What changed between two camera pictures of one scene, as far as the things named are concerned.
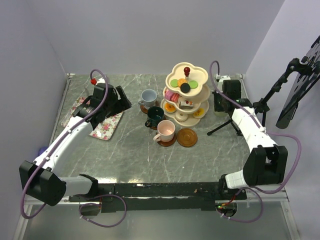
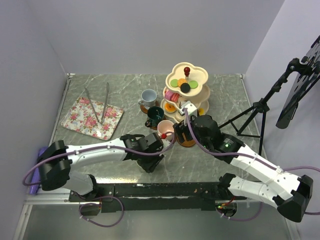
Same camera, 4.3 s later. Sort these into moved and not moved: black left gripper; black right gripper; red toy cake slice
Moved: black right gripper; black left gripper
Not moved: red toy cake slice
